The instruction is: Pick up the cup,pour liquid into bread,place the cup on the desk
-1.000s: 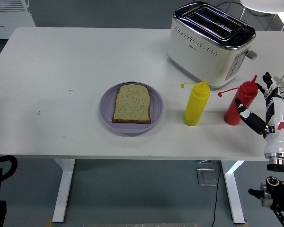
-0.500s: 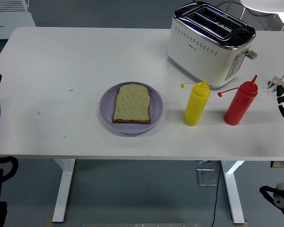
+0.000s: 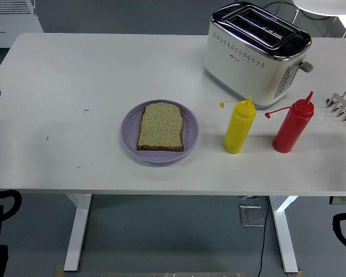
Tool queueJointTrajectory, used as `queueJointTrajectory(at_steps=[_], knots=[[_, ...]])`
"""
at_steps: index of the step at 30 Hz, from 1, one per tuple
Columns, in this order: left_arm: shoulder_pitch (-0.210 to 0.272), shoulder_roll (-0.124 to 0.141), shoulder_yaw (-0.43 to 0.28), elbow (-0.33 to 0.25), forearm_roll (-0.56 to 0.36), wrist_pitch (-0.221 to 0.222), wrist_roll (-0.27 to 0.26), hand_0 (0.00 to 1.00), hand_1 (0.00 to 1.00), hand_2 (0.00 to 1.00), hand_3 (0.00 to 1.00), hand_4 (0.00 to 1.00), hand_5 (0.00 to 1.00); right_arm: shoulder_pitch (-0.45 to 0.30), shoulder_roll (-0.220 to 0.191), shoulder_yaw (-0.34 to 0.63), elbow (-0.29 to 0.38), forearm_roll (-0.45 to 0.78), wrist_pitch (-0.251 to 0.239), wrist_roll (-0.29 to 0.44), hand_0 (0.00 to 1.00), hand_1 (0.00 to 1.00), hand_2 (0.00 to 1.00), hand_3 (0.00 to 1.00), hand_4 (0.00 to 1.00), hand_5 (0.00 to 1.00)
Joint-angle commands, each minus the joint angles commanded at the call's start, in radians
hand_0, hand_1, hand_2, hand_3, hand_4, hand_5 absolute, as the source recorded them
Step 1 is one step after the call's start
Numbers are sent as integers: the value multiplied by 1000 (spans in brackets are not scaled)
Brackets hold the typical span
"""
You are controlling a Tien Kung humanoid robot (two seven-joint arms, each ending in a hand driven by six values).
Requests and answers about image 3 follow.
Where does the red squeeze bottle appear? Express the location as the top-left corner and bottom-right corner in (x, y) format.
(264, 91), (315, 154)

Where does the bread slice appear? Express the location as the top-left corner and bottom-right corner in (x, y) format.
(136, 102), (185, 152)

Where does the white slatted appliance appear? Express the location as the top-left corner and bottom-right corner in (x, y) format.
(0, 0), (44, 48)

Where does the white table leg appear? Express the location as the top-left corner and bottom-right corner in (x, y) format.
(63, 193), (92, 272)
(269, 196), (299, 274)

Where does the purple plate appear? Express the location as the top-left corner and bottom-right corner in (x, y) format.
(121, 99), (200, 164)

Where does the yellow squeeze bottle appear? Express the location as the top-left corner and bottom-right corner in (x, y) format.
(219, 96), (257, 155)

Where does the white chrome toaster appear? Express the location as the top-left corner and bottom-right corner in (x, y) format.
(204, 1), (314, 110)

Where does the clear floor plate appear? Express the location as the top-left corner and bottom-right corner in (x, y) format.
(239, 204), (266, 228)

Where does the white round table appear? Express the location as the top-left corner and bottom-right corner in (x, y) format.
(291, 0), (346, 39)

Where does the black floor cable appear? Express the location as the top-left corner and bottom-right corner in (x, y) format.
(257, 196), (271, 277)

